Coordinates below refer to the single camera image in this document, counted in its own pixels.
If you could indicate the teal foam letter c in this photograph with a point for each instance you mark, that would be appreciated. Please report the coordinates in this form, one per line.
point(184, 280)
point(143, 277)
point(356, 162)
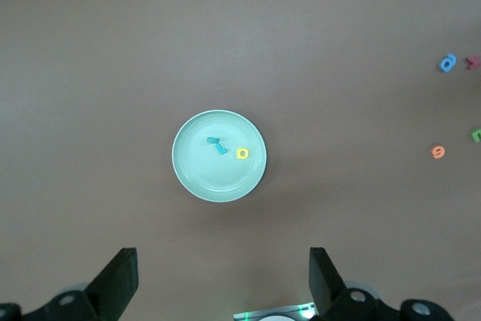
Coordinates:
point(213, 140)

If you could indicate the green round plate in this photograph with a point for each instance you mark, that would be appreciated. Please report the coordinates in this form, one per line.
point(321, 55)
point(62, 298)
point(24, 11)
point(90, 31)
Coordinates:
point(210, 174)

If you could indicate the yellow foam letter o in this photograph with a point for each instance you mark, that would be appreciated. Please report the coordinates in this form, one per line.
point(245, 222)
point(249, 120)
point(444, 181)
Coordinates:
point(238, 153)

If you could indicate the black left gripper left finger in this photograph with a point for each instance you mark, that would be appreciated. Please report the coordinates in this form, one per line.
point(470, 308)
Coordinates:
point(116, 287)

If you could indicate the orange foam letter e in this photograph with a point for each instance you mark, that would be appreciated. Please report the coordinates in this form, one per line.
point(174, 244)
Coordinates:
point(433, 152)

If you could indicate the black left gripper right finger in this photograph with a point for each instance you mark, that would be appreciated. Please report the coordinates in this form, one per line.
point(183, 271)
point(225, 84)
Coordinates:
point(327, 294)

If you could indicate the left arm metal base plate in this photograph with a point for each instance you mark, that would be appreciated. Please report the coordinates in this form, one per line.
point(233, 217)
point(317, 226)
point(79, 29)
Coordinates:
point(263, 312)

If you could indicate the brown table cover sheet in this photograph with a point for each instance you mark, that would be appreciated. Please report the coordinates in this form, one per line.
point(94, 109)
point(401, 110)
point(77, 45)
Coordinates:
point(112, 73)

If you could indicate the red foam letter m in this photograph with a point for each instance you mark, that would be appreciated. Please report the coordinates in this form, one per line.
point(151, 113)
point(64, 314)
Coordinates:
point(472, 62)

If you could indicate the green foam letter u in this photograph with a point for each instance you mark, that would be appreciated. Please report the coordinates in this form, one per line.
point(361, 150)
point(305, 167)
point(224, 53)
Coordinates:
point(477, 137)

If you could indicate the blue foam letter a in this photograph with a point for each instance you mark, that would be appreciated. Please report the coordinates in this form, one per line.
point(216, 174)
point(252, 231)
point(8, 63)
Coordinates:
point(443, 68)

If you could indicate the teal foam letter r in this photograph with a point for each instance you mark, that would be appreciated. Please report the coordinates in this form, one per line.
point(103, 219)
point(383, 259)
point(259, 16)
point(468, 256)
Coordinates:
point(221, 150)

